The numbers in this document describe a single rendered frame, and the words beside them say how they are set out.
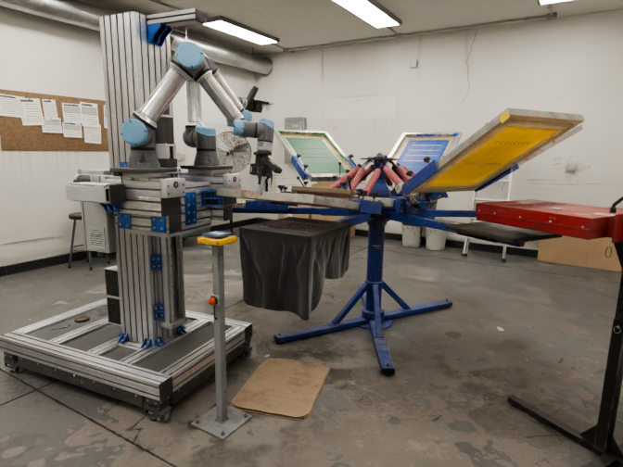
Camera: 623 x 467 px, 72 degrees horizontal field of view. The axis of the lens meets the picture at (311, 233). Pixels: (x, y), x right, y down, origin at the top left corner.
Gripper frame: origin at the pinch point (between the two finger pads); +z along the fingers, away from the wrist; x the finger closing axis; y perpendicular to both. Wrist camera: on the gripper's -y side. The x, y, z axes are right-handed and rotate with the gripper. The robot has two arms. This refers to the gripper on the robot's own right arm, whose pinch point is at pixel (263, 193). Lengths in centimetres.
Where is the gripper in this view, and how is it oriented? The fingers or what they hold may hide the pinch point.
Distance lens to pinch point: 210.1
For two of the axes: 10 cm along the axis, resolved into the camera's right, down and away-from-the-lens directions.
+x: -5.1, -0.1, -8.6
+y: -8.5, -1.1, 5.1
